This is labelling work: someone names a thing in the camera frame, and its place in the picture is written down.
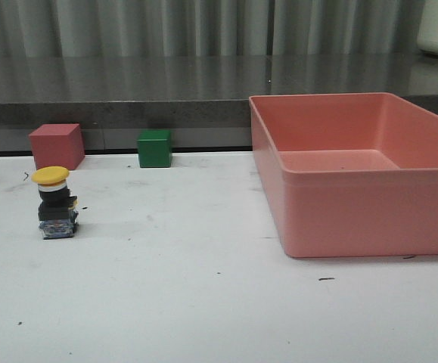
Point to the pink plastic bin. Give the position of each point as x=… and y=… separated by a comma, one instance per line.
x=348, y=174

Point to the green cube block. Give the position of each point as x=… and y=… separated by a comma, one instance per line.
x=155, y=148

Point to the pink cube block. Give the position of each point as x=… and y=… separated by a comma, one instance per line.
x=57, y=145

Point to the grey counter shelf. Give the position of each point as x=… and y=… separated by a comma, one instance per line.
x=203, y=101

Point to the yellow push button switch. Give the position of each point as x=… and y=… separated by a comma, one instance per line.
x=57, y=212

